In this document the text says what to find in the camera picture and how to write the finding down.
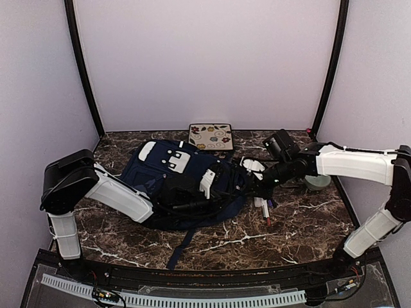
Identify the black front rail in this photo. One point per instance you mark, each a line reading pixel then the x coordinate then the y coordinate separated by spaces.
pixel 308 275

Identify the white slotted cable duct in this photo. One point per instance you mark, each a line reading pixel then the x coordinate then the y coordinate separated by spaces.
pixel 173 297

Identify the navy blue student backpack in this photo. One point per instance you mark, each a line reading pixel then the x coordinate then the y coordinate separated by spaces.
pixel 158 159

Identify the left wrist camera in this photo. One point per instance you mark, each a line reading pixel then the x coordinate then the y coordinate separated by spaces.
pixel 222 180

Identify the green ceramic bowl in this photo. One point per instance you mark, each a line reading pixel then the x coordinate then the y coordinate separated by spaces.
pixel 317 183

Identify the white marker black cap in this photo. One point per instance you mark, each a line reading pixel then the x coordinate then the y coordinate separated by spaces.
pixel 272 203

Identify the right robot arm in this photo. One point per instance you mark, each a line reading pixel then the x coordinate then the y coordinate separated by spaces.
pixel 388 167

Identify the floral pattern notebook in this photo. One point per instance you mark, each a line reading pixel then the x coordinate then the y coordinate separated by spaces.
pixel 211 137

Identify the right black frame post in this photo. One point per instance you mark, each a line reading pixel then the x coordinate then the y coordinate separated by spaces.
pixel 332 68

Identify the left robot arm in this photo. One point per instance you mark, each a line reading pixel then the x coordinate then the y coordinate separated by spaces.
pixel 78 176

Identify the white marker purple cap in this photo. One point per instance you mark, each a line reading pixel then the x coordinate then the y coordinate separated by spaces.
pixel 266 215

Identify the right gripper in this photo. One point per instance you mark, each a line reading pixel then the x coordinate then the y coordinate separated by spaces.
pixel 263 191

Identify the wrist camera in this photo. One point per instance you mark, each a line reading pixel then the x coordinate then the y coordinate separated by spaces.
pixel 222 180
pixel 281 148

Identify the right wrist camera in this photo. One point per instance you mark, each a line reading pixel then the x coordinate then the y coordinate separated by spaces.
pixel 281 148

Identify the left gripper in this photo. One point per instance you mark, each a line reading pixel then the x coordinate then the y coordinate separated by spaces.
pixel 218 201

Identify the black frame post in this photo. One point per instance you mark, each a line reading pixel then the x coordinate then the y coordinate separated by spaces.
pixel 81 67
pixel 332 68

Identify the left black frame post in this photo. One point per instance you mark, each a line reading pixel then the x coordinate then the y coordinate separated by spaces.
pixel 81 67

